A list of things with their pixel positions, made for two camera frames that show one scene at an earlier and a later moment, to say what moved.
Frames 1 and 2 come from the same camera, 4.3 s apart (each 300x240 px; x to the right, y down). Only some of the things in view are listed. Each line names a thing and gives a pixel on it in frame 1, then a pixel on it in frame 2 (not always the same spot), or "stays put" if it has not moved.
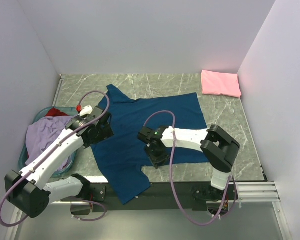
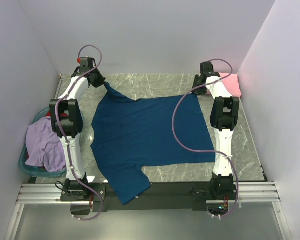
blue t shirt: x=121 y=156 stays put
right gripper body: x=155 y=155 -> x=201 y=90
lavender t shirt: x=40 y=131 stays put
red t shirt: x=54 y=112 stays put
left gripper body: x=104 y=133 -> x=99 y=79
